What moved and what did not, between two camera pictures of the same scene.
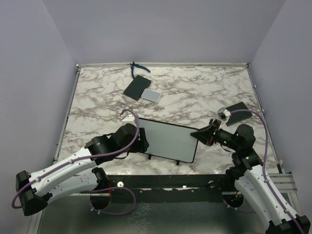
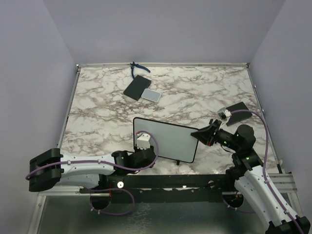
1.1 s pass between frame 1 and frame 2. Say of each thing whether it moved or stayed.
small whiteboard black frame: stayed
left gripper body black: moved
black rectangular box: stayed
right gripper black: stayed
